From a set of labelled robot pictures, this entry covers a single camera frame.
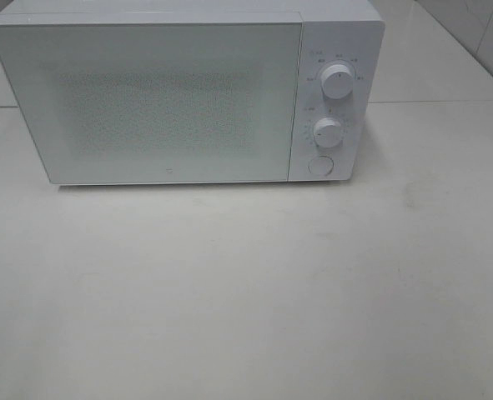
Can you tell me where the white round door button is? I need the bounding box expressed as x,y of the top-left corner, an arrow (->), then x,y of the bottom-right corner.
308,156 -> 334,177

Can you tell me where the white round knob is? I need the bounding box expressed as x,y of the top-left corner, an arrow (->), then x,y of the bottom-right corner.
313,117 -> 343,148
319,60 -> 355,100

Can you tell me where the white microwave door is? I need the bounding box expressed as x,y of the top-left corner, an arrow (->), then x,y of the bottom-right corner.
0,23 -> 301,185

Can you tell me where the white microwave oven body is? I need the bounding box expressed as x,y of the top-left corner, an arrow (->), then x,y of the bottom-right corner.
0,1 -> 385,186

